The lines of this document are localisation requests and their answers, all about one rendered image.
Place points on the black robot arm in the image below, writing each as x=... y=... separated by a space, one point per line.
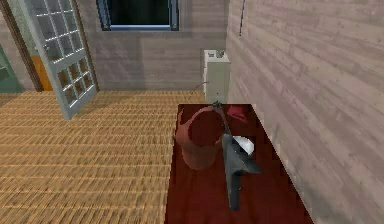
x=235 y=173

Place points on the red folded cloth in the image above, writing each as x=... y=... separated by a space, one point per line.
x=237 y=114

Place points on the white glass pane door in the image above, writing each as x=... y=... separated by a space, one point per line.
x=63 y=56

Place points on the dark window with blue frame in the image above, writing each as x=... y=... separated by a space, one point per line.
x=140 y=13

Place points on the orange board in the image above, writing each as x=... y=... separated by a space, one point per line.
x=42 y=75

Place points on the small grey object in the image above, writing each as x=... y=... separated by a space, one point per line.
x=220 y=53

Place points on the dark red table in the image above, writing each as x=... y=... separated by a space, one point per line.
x=200 y=196

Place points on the green cupboard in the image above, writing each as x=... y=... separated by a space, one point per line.
x=7 y=75

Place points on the white cabinet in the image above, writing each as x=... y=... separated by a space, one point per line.
x=216 y=78

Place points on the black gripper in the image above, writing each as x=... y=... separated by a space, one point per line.
x=227 y=141

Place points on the thin dark wall rod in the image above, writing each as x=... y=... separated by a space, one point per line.
x=241 y=16

